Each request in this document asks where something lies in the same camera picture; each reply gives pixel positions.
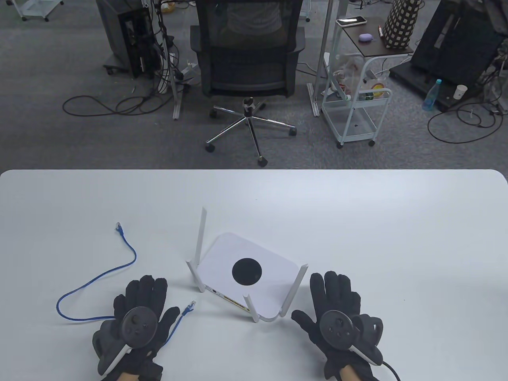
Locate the person's right hand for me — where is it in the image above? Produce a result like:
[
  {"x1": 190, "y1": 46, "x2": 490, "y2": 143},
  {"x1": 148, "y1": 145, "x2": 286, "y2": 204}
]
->
[{"x1": 291, "y1": 271, "x2": 385, "y2": 381}]

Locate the person's left hand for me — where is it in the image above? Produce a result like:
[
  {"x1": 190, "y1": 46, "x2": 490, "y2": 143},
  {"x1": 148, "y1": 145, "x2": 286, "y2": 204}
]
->
[{"x1": 92, "y1": 275, "x2": 180, "y2": 381}]

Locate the black and white right controller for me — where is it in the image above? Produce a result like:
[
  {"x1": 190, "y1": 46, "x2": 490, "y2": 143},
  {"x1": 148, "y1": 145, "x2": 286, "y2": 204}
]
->
[{"x1": 319, "y1": 310, "x2": 385, "y2": 365}]

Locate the black glove cable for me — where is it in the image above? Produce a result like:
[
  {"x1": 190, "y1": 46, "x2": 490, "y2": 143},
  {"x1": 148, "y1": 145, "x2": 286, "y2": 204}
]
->
[{"x1": 379, "y1": 359, "x2": 401, "y2": 381}]

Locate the brown top side table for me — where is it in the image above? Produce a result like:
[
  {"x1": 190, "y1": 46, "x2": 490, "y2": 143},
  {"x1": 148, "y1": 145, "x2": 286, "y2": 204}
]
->
[{"x1": 335, "y1": 23, "x2": 415, "y2": 86}]

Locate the black and white controller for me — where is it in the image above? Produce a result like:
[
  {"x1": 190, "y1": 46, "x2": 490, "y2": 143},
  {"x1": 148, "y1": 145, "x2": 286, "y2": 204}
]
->
[
  {"x1": 319, "y1": 310, "x2": 385, "y2": 365},
  {"x1": 92, "y1": 307, "x2": 158, "y2": 377}
]

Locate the clear plastic bag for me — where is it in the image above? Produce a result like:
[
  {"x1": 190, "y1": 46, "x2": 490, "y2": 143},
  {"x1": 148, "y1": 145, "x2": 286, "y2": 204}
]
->
[{"x1": 331, "y1": 56, "x2": 368, "y2": 100}]

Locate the grey computer tower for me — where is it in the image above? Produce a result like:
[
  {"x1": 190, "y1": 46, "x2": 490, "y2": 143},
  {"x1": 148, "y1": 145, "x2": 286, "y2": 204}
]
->
[{"x1": 95, "y1": 0, "x2": 159, "y2": 79}]

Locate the black equipment stand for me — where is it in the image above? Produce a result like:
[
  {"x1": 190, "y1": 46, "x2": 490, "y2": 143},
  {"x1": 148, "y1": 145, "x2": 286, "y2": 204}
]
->
[{"x1": 389, "y1": 0, "x2": 508, "y2": 112}]

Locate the black and white checkered bag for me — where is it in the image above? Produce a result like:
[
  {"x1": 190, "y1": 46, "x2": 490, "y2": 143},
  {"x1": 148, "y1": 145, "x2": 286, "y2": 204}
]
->
[{"x1": 383, "y1": 0, "x2": 425, "y2": 50}]

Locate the black floor cable loop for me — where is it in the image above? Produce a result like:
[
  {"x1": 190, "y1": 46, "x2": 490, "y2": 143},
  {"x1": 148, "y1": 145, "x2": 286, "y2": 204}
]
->
[
  {"x1": 427, "y1": 101, "x2": 504, "y2": 143},
  {"x1": 62, "y1": 81, "x2": 175, "y2": 117}
]

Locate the white trolley frame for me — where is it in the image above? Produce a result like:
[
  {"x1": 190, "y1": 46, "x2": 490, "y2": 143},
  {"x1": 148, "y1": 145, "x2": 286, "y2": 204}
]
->
[{"x1": 6, "y1": 0, "x2": 64, "y2": 22}]

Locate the bundle of hanging cables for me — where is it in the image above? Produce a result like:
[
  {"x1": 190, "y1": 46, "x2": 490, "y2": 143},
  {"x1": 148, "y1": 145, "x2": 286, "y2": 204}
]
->
[{"x1": 149, "y1": 0, "x2": 177, "y2": 96}]

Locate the white wire rolling cart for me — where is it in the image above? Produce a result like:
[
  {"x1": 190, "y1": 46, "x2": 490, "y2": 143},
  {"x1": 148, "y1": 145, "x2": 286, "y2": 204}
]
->
[{"x1": 321, "y1": 56, "x2": 393, "y2": 149}]

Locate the white router with black disc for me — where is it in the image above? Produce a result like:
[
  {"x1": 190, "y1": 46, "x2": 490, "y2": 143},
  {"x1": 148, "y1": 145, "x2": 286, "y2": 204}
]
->
[{"x1": 186, "y1": 206, "x2": 309, "y2": 323}]

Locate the black mesh office chair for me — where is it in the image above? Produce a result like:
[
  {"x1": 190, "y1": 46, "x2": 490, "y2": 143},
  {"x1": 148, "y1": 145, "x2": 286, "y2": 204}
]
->
[{"x1": 190, "y1": 0, "x2": 306, "y2": 167}]

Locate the blue ethernet cable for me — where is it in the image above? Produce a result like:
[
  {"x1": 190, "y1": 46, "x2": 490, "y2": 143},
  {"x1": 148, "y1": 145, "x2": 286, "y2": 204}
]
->
[{"x1": 56, "y1": 222, "x2": 198, "y2": 346}]

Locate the black and white left controller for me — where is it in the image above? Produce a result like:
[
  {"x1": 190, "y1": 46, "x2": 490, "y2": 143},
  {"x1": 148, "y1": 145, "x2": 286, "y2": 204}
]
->
[{"x1": 92, "y1": 307, "x2": 158, "y2": 377}]

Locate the white desk leg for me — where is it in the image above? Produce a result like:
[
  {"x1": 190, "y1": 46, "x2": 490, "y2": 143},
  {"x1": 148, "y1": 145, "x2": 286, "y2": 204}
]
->
[
  {"x1": 169, "y1": 52, "x2": 184, "y2": 121},
  {"x1": 308, "y1": 0, "x2": 334, "y2": 117}
]

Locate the yellow tape roll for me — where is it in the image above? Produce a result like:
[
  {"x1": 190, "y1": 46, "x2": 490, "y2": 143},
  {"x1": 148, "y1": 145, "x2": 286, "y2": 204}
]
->
[{"x1": 365, "y1": 79, "x2": 387, "y2": 98}]

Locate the blue water bottle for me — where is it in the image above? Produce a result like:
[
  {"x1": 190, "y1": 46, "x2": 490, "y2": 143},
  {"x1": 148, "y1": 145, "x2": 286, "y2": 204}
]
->
[{"x1": 421, "y1": 79, "x2": 442, "y2": 112}]

